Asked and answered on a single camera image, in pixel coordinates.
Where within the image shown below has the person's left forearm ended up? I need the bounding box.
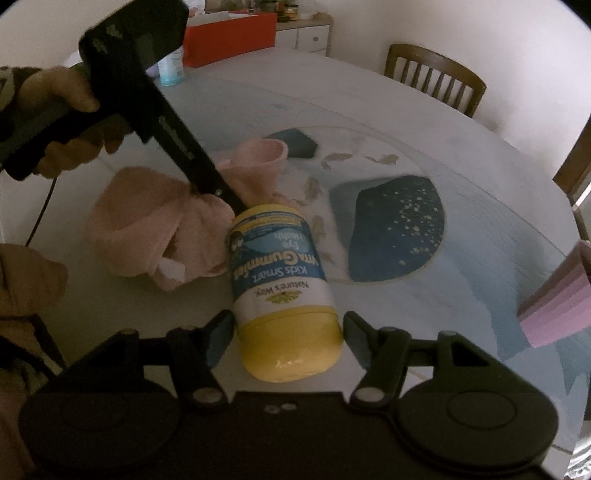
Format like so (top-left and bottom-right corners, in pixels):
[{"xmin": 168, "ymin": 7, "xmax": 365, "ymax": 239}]
[{"xmin": 0, "ymin": 65, "xmax": 40, "ymax": 125}]

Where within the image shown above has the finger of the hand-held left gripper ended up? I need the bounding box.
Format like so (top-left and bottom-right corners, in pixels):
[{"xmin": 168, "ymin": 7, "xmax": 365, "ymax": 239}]
[{"xmin": 185, "ymin": 159, "xmax": 249, "ymax": 214}]

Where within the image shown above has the pink ribbed cup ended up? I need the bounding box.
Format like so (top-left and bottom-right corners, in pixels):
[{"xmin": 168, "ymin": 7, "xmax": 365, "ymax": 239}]
[{"xmin": 516, "ymin": 240, "xmax": 591, "ymax": 349}]

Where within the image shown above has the white bottle with blue cap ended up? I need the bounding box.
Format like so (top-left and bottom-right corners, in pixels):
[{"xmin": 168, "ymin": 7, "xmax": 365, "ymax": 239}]
[{"xmin": 157, "ymin": 46, "xmax": 186, "ymax": 87}]

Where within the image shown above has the red box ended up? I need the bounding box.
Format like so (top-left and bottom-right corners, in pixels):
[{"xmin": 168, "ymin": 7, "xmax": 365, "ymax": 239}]
[{"xmin": 182, "ymin": 13, "xmax": 278, "ymax": 68}]

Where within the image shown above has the wooden chair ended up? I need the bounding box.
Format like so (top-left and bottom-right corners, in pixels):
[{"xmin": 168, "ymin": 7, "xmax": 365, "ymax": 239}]
[
  {"xmin": 551, "ymin": 134, "xmax": 591, "ymax": 241},
  {"xmin": 383, "ymin": 44, "xmax": 488, "ymax": 118}
]

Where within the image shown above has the pink towel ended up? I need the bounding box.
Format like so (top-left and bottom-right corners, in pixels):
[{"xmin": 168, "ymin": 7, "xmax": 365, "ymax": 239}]
[{"xmin": 83, "ymin": 138, "xmax": 289, "ymax": 292}]

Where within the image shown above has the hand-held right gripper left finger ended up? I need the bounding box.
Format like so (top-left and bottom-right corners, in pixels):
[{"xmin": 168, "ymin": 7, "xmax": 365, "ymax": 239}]
[{"xmin": 106, "ymin": 309, "xmax": 236, "ymax": 409}]

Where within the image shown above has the person's brown fleece garment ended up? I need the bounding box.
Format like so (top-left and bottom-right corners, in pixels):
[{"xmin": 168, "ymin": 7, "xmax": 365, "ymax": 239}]
[{"xmin": 0, "ymin": 242, "xmax": 70, "ymax": 480}]

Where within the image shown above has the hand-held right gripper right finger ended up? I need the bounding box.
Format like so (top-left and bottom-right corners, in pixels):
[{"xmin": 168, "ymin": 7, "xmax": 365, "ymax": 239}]
[{"xmin": 344, "ymin": 311, "xmax": 497, "ymax": 407}]

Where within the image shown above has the black cable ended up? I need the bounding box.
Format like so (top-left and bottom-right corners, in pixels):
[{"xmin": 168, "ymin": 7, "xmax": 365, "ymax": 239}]
[{"xmin": 25, "ymin": 175, "xmax": 58, "ymax": 246}]

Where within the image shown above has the white drawer cabinet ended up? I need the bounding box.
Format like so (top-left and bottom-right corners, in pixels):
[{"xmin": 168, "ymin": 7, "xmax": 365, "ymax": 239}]
[{"xmin": 276, "ymin": 16, "xmax": 334, "ymax": 58}]

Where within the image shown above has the yellow-lidded vitamin bottle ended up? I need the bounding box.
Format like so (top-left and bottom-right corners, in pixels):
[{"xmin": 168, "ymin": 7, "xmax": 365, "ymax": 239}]
[{"xmin": 227, "ymin": 204, "xmax": 345, "ymax": 383}]

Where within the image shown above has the person's left hand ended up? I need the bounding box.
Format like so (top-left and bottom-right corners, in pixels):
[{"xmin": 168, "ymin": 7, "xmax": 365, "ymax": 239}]
[{"xmin": 21, "ymin": 67, "xmax": 134, "ymax": 178}]

